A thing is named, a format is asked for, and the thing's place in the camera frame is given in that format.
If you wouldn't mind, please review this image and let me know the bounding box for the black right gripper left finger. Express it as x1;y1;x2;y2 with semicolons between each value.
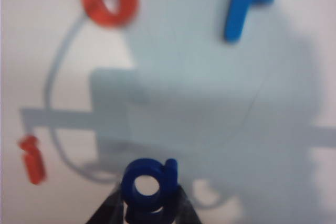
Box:
84;183;128;224

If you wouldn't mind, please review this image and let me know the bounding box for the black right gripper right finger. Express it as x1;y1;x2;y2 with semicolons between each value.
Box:
172;184;203;224

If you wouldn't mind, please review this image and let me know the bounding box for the blue letter g magnet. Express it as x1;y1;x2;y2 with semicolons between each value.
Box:
121;157;180;224

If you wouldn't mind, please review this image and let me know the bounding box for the orange letter i magnet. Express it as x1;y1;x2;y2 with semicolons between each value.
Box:
17;134;47;186

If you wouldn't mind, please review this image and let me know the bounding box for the light blue letter r magnet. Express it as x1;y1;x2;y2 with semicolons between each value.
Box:
222;0;276;44

